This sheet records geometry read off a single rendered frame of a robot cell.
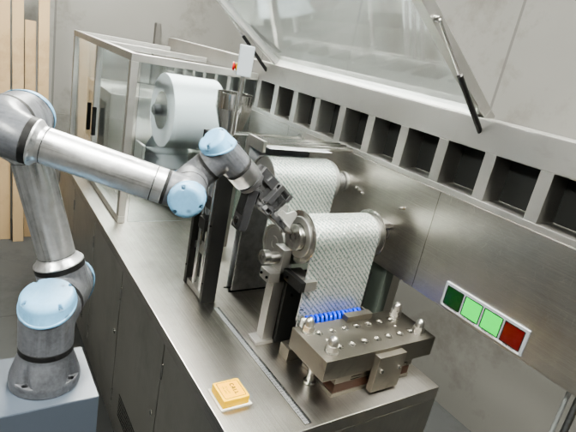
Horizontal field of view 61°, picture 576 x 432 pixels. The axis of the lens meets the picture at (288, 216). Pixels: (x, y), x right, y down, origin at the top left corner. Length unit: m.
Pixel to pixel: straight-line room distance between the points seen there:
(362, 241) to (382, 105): 0.45
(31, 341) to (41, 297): 0.09
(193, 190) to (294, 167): 0.56
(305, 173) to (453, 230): 0.47
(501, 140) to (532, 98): 1.34
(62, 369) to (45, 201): 0.38
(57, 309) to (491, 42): 2.37
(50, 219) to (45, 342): 0.27
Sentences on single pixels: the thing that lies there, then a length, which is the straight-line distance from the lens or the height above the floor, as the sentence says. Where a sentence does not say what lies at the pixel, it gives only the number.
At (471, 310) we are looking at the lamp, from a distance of 1.37.
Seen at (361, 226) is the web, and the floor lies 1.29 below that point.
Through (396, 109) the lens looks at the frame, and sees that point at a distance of 1.55.
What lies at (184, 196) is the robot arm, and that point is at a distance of 1.00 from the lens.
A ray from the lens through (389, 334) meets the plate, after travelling 1.44.
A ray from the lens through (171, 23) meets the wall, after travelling 4.54.
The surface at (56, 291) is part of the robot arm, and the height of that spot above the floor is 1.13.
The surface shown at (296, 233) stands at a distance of 1.32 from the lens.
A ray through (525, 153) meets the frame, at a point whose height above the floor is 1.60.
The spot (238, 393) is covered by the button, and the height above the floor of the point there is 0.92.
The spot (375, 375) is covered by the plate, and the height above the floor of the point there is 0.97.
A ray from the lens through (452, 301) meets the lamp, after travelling 1.40.
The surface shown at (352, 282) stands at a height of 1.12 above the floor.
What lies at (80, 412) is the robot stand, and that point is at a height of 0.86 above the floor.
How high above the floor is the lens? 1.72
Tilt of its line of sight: 18 degrees down
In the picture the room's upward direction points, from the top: 12 degrees clockwise
